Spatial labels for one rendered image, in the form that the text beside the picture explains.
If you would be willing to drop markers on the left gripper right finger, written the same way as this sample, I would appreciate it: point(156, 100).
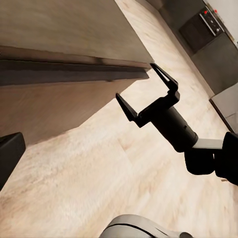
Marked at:
point(230, 148)

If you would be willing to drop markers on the cabinet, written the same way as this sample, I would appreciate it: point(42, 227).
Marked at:
point(61, 61)

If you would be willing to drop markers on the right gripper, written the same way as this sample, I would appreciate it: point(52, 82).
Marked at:
point(163, 115)

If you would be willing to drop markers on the fridge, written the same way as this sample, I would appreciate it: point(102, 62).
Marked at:
point(226, 105)

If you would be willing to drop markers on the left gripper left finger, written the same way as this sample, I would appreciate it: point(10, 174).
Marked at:
point(12, 147)

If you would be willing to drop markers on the oven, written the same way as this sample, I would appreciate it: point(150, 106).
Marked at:
point(201, 29)

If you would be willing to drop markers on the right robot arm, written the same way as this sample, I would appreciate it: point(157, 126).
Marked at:
point(203, 156)

